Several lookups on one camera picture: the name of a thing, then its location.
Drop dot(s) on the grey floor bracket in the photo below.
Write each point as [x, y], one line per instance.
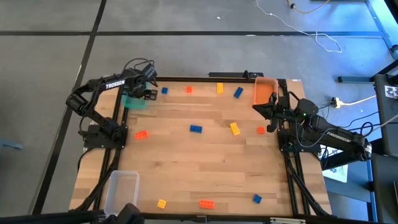
[11, 144]

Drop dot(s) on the small orange block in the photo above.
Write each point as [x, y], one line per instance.
[260, 130]
[189, 89]

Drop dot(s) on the orange translucent plastic bin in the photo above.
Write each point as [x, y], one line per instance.
[263, 90]

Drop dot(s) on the dark floor bar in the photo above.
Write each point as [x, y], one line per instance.
[354, 79]

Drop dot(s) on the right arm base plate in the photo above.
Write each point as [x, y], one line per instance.
[283, 147]

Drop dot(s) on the long yellow block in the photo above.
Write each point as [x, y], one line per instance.
[234, 128]
[219, 88]

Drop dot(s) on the black mounting bar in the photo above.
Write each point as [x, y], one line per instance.
[230, 74]

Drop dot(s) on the silver metal bracket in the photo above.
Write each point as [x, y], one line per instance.
[287, 221]

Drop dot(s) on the long orange block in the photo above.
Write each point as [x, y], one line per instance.
[141, 134]
[206, 204]

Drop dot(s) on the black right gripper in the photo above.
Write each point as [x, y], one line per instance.
[284, 110]

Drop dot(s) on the long blue block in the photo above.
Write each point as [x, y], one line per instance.
[196, 128]
[238, 92]

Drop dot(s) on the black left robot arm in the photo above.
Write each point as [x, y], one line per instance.
[115, 84]

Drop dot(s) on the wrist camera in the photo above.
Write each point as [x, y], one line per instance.
[150, 71]
[306, 109]

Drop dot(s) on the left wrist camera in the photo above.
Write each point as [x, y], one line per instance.
[150, 71]

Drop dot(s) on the clear plastic bin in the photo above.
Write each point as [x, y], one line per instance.
[122, 189]

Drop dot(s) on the black aluminium table frame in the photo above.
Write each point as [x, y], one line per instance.
[186, 79]

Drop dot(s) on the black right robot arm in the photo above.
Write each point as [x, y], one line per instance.
[339, 138]

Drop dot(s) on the white paper sheet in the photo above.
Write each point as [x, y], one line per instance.
[339, 174]

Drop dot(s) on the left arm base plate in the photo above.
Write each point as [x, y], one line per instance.
[93, 141]

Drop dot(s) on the white power strip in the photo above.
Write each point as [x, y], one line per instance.
[335, 102]

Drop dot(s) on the blue metal table leg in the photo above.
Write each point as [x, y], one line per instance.
[377, 18]

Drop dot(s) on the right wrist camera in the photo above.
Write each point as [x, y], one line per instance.
[306, 109]

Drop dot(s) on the small blue block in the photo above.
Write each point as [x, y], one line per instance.
[164, 90]
[257, 198]

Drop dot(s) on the small yellow block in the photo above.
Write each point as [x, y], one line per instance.
[161, 203]

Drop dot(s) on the black white fiducial tag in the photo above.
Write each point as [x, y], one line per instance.
[391, 92]

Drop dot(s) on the black side table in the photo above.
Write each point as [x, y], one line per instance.
[385, 124]

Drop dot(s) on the teal translucent plastic bin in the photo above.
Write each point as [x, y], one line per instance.
[135, 104]

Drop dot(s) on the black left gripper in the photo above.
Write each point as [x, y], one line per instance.
[135, 85]

